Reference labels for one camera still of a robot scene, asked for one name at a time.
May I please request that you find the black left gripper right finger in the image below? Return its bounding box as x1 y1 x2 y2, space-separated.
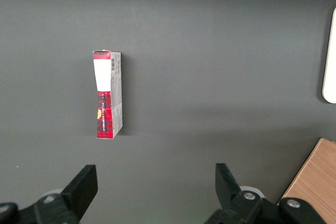
204 163 328 224

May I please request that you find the oak wooden drawer cabinet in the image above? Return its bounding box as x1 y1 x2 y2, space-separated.
277 137 336 224

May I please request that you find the beige rectangular tray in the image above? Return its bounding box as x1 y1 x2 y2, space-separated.
321 7 336 104

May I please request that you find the red plaid carton box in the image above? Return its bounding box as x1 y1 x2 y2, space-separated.
92 50 123 140

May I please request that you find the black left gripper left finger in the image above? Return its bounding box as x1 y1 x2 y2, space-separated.
0 164 99 224

